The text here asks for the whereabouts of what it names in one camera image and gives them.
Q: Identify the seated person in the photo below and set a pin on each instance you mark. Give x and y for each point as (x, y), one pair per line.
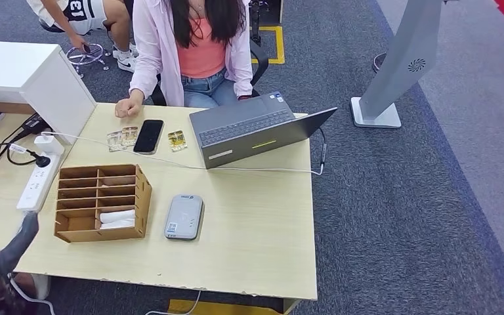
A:
(156, 43)

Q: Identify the grey open laptop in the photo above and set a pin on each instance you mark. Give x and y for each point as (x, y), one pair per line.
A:
(247, 126)

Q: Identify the white power strip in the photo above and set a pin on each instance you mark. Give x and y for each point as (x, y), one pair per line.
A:
(37, 187)

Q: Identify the yellow floor plate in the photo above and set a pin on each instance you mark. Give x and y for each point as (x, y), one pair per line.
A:
(217, 308)

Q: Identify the room key card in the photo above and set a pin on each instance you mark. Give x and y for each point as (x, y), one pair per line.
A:
(129, 136)

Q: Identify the white charger block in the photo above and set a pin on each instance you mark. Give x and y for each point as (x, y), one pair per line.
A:
(48, 144)

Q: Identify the person's right hand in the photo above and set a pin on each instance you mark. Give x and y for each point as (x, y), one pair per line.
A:
(128, 108)

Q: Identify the chrome stool base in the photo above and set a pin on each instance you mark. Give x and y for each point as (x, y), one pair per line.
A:
(86, 55)

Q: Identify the grey card reader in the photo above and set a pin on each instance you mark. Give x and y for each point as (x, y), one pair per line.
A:
(183, 217)

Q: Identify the wooden slotted organizer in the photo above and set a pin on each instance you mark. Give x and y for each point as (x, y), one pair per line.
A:
(143, 204)

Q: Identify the person on stool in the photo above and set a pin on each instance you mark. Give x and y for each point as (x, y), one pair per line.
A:
(78, 13)

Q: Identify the round floor stand base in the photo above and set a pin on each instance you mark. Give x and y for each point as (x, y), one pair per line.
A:
(377, 64)

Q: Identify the grey kiosk stand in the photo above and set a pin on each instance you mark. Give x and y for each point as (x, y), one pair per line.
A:
(404, 56)

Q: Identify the black tripod stand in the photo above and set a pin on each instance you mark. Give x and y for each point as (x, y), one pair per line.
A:
(256, 21)

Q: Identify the wooden board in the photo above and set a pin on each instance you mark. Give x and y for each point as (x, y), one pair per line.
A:
(10, 108)

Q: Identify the clear card sleeve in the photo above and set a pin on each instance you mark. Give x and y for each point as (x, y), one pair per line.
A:
(115, 141)

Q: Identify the white desk leg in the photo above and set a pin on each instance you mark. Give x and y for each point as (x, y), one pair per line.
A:
(42, 287)

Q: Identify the black smartphone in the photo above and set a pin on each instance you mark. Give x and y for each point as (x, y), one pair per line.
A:
(148, 137)

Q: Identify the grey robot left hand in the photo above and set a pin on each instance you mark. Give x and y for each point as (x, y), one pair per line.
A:
(0, 261)

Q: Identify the white desk cabinet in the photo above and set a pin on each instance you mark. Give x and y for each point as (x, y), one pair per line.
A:
(13, 65)

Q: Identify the black power adapter brick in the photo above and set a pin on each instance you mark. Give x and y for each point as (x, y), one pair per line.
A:
(34, 125)

